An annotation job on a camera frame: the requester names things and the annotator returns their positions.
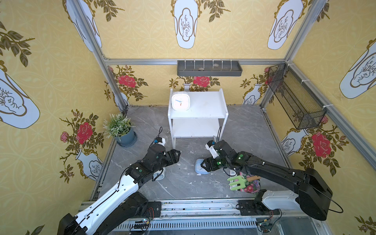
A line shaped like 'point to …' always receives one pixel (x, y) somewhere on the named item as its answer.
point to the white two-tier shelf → (205, 118)
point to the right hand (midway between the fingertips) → (205, 166)
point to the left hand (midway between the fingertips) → (178, 154)
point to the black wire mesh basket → (303, 108)
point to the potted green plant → (119, 126)
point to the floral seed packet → (251, 186)
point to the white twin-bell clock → (161, 176)
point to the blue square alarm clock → (199, 169)
